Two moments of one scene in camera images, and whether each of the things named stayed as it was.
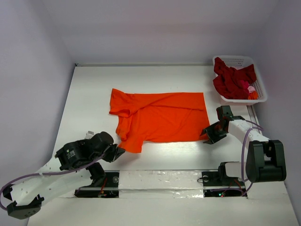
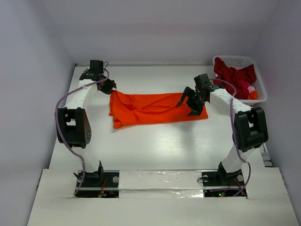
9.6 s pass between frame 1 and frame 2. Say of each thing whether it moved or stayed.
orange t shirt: moved
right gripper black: moved
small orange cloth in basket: stayed
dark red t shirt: stayed
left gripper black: moved
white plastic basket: stayed
